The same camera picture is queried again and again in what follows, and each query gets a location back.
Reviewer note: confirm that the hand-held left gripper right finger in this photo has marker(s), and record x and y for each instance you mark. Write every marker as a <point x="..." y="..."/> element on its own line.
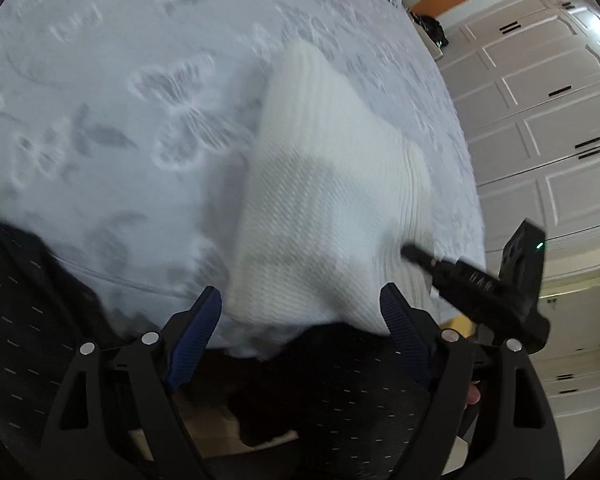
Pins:
<point x="405" y="330"/>

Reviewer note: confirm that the person's right hand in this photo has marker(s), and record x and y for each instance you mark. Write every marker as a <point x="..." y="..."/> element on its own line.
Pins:
<point x="474" y="395"/>

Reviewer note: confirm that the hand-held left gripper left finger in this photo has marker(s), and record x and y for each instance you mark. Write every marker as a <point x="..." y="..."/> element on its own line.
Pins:
<point x="195" y="337"/>

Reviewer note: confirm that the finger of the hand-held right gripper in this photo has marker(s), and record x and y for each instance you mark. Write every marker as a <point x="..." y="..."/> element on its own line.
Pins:
<point x="422" y="256"/>

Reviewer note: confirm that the beige nightstand with black item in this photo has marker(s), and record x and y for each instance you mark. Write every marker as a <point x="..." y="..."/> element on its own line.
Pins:
<point x="430" y="47"/>

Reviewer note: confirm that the white red black knit sweater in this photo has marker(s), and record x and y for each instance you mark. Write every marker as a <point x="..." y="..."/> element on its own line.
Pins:
<point x="325" y="200"/>

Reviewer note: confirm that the white panelled wardrobe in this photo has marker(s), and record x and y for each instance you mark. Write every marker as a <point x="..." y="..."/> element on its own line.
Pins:
<point x="540" y="125"/>

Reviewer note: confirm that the bed with grey butterfly sheet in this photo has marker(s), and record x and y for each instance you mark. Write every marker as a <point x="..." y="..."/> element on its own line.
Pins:
<point x="130" y="135"/>

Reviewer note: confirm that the yellow stool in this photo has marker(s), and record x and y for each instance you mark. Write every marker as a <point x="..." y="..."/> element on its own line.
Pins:
<point x="460" y="324"/>

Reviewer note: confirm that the black cloth item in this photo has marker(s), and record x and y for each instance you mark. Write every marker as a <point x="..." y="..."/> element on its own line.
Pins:
<point x="430" y="30"/>

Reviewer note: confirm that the person's dark dotted pants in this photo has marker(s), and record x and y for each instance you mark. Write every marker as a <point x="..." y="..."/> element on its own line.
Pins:
<point x="30" y="300"/>

